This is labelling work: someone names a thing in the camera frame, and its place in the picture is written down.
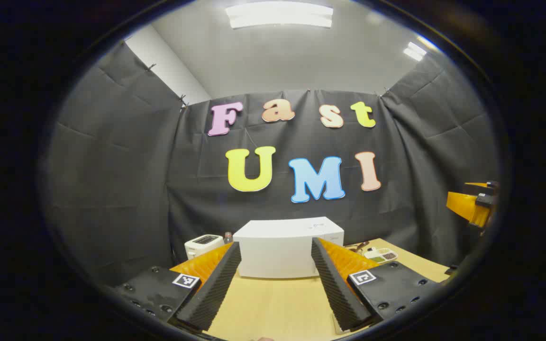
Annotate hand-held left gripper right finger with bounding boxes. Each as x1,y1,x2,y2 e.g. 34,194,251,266
311,237,444,332

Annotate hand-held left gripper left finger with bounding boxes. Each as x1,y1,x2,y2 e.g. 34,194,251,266
112,242,243,332

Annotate white microwave oven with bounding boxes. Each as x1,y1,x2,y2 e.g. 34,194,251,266
233,217,345,279

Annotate white toaster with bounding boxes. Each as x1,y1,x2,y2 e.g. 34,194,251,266
184,234,225,260

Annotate white divided dish of beans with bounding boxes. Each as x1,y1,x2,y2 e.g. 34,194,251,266
364,247,398,263

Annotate small ceiling light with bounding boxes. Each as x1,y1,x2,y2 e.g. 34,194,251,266
403,42,428,61

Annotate long ceiling light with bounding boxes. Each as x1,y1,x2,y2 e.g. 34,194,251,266
226,1,334,29

